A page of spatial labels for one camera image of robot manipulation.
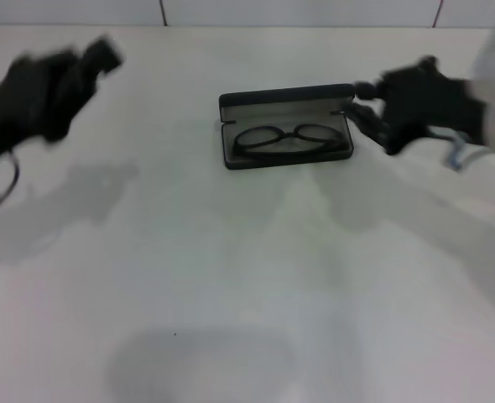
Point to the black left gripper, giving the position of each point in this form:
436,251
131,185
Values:
33,96

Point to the black glasses case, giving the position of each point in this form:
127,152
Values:
285,90

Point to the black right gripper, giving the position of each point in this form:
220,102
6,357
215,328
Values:
432,101

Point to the black glasses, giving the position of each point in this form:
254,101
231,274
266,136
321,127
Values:
291,135

